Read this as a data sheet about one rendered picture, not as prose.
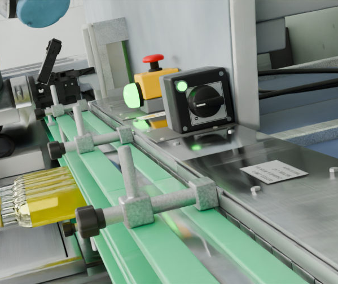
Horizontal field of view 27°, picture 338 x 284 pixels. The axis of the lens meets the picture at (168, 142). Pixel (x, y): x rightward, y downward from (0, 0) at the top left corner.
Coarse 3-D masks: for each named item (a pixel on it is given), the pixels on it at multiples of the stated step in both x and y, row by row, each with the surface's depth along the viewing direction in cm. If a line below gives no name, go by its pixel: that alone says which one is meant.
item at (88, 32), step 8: (88, 24) 171; (88, 32) 185; (88, 40) 186; (88, 48) 186; (96, 48) 171; (88, 56) 186; (96, 56) 171; (96, 64) 171; (104, 88) 172; (96, 96) 188; (104, 96) 172
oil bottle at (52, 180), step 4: (60, 176) 151; (64, 176) 150; (68, 176) 150; (72, 176) 149; (40, 180) 151; (44, 180) 150; (48, 180) 150; (52, 180) 149; (56, 180) 148; (60, 180) 148; (64, 180) 148; (24, 184) 150; (28, 184) 149; (32, 184) 149; (36, 184) 148; (40, 184) 147; (44, 184) 147; (48, 184) 147; (16, 188) 149; (20, 188) 147; (24, 188) 146; (28, 188) 146; (16, 192) 147; (12, 196) 148
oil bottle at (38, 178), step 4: (52, 172) 157; (56, 172) 156; (60, 172) 155; (64, 172) 155; (68, 172) 154; (36, 176) 156; (40, 176) 155; (44, 176) 155; (48, 176) 154; (52, 176) 153; (56, 176) 153; (20, 180) 156; (24, 180) 154; (28, 180) 154; (32, 180) 153; (36, 180) 152; (16, 184) 153; (20, 184) 152; (12, 192) 153
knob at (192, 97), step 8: (200, 88) 95; (208, 88) 95; (192, 96) 95; (200, 96) 95; (208, 96) 95; (216, 96) 95; (192, 104) 95; (200, 104) 94; (208, 104) 94; (216, 104) 94; (192, 112) 96; (200, 112) 95; (208, 112) 95; (216, 112) 96
